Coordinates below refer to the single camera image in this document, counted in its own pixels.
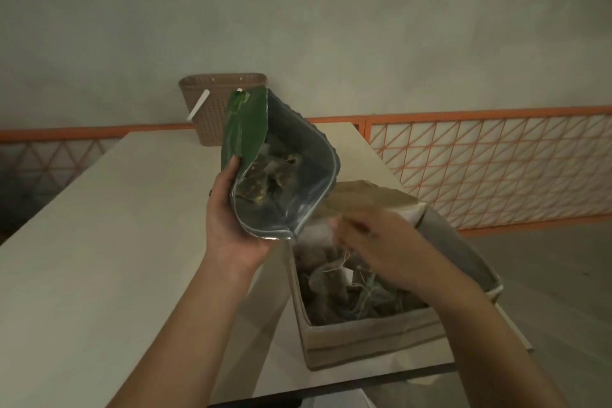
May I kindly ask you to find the brown plastic basket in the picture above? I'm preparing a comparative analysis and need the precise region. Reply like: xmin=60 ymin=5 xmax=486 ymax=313
xmin=178 ymin=73 xmax=268 ymax=147

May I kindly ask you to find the person's left hand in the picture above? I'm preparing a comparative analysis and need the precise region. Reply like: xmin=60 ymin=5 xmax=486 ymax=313
xmin=206 ymin=155 xmax=281 ymax=275

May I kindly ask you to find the person's right hand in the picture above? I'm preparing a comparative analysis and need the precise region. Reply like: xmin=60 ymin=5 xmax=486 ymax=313
xmin=330 ymin=209 xmax=484 ymax=313

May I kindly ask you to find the green foil pouch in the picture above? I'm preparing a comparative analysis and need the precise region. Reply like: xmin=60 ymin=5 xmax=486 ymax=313
xmin=219 ymin=85 xmax=341 ymax=241

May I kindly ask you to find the beige paper box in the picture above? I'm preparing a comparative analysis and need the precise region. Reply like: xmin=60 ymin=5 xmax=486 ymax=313
xmin=291 ymin=180 xmax=504 ymax=371

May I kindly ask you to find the person's right forearm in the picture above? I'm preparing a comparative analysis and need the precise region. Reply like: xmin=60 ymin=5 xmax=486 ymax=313
xmin=430 ymin=286 xmax=570 ymax=408

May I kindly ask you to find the orange mesh fence panel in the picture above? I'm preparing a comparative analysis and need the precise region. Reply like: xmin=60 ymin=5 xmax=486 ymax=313
xmin=0 ymin=115 xmax=368 ymax=231
xmin=364 ymin=106 xmax=612 ymax=237

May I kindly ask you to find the black table base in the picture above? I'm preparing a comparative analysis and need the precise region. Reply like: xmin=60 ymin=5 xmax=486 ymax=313
xmin=205 ymin=395 xmax=307 ymax=408

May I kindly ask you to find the person's left forearm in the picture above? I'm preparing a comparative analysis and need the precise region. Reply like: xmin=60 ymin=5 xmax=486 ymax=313
xmin=107 ymin=252 xmax=261 ymax=408

